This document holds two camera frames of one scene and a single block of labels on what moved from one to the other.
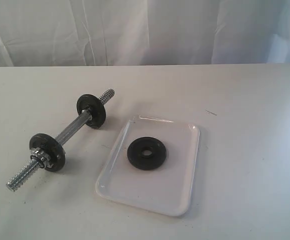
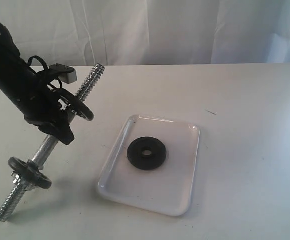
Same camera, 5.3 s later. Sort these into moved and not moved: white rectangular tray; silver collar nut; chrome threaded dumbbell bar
Moved: chrome threaded dumbbell bar; silver collar nut
Not moved: white rectangular tray
